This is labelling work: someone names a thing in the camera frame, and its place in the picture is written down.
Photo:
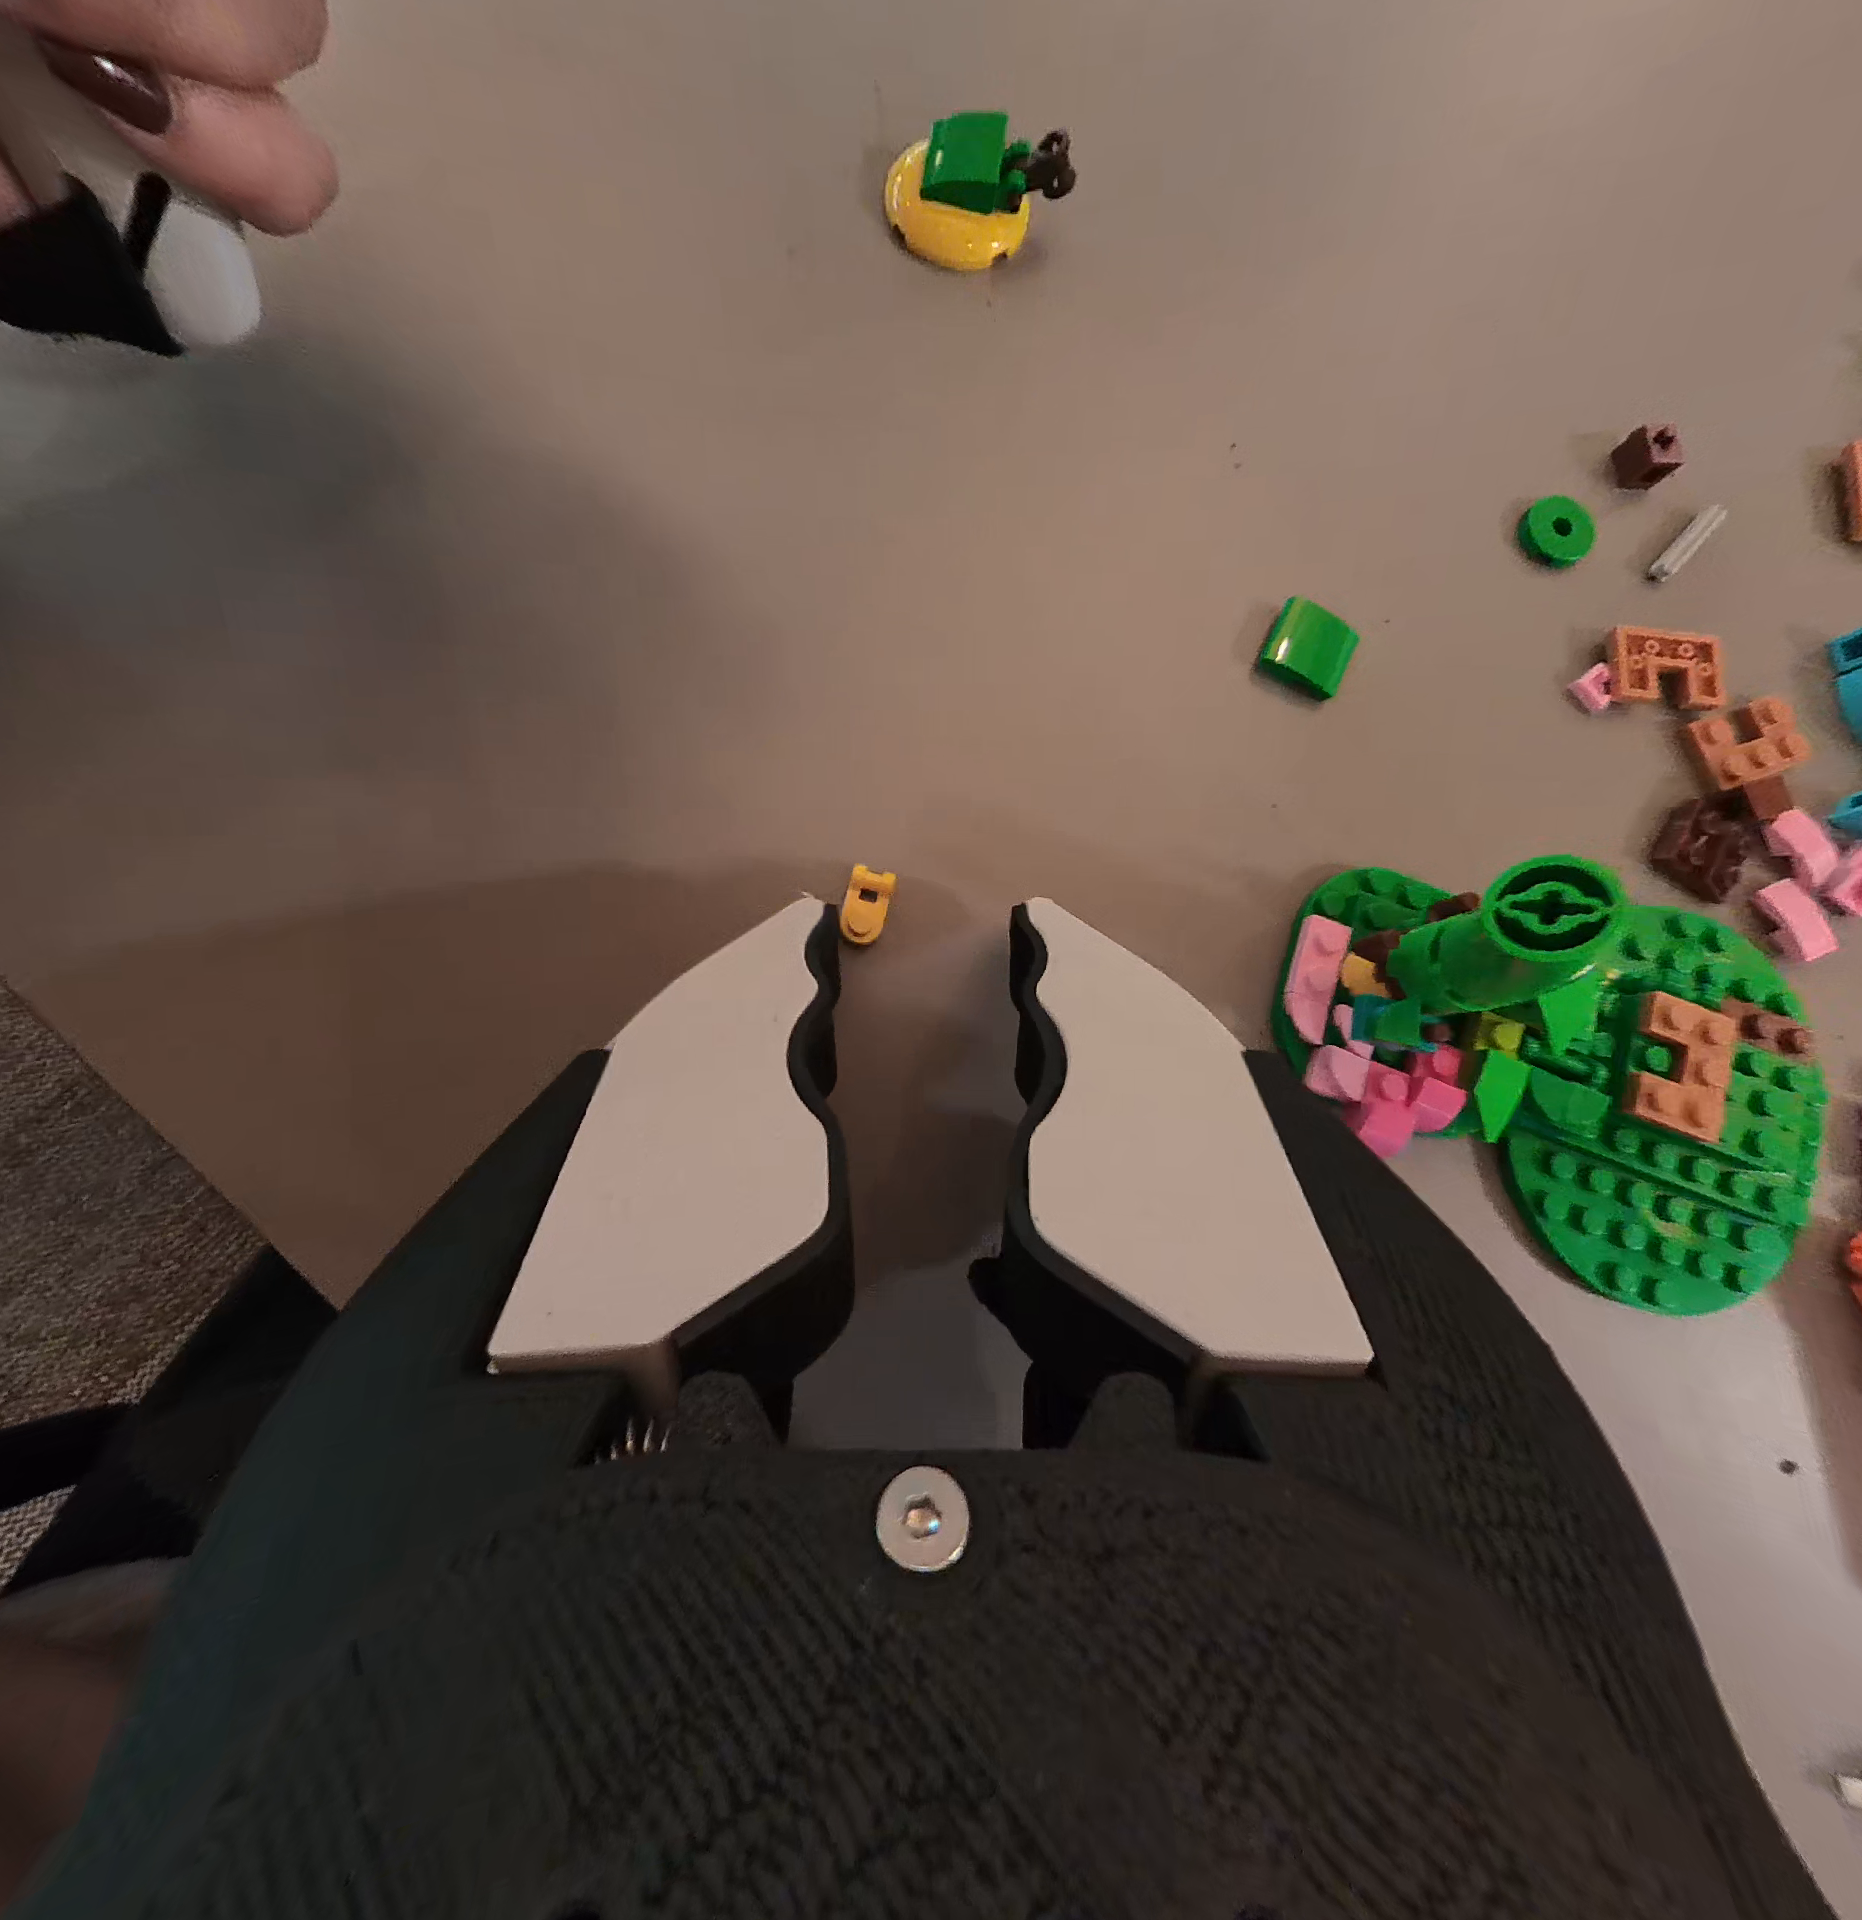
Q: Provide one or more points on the brown stepped plate brick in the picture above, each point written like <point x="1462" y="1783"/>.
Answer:
<point x="1719" y="751"/>

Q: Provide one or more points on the green curved brick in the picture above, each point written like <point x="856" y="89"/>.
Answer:
<point x="1305" y="648"/>

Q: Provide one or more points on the small pink brick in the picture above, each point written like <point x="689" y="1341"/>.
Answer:
<point x="1594" y="686"/>

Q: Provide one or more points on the person's left hand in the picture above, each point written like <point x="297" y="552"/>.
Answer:
<point x="227" y="91"/>

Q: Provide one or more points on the grey bar brick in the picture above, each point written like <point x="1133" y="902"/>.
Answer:
<point x="1689" y="542"/>

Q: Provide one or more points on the green round brick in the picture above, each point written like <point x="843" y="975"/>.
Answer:
<point x="1557" y="533"/>

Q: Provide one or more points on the green plate cactus build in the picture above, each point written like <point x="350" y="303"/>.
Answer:
<point x="1666" y="1200"/>

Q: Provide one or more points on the small dark brown brick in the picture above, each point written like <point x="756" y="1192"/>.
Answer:
<point x="1646" y="459"/>

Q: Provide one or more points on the brown U-shaped plate brick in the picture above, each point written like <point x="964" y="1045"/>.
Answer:
<point x="1639" y="659"/>

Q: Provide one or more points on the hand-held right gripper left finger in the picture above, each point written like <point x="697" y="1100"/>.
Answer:
<point x="678" y="1171"/>

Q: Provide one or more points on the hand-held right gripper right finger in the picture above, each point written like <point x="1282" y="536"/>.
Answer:
<point x="1170" y="1171"/>

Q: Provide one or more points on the pink curved brick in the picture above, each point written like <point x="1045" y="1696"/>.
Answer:
<point x="1794" y="922"/>
<point x="1859" y="882"/>
<point x="1801" y="848"/>

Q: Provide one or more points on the small yellow clip brick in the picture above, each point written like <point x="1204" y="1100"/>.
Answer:
<point x="867" y="905"/>

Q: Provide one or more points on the yellow dome green brick assembly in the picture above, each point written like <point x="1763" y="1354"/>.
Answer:
<point x="954" y="217"/>

